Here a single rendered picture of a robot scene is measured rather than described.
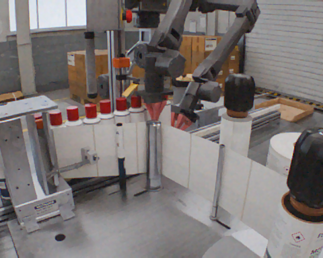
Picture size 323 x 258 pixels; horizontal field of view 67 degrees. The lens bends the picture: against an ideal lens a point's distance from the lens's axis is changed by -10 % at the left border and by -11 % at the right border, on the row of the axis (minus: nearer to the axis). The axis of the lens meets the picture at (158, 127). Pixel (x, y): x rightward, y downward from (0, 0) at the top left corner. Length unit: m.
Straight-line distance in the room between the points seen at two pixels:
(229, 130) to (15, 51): 5.68
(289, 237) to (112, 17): 0.67
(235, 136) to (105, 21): 0.47
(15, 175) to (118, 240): 0.25
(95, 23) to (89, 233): 0.55
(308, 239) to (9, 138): 0.54
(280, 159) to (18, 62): 5.85
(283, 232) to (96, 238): 0.38
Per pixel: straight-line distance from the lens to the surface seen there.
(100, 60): 4.26
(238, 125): 0.72
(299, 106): 1.84
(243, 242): 0.59
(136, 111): 0.83
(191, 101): 0.96
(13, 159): 0.59
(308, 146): 0.35
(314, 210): 0.39
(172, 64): 0.71
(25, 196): 0.63
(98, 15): 0.79
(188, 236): 0.60
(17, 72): 6.19
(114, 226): 0.63
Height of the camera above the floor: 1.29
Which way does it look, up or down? 21 degrees down
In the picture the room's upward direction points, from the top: straight up
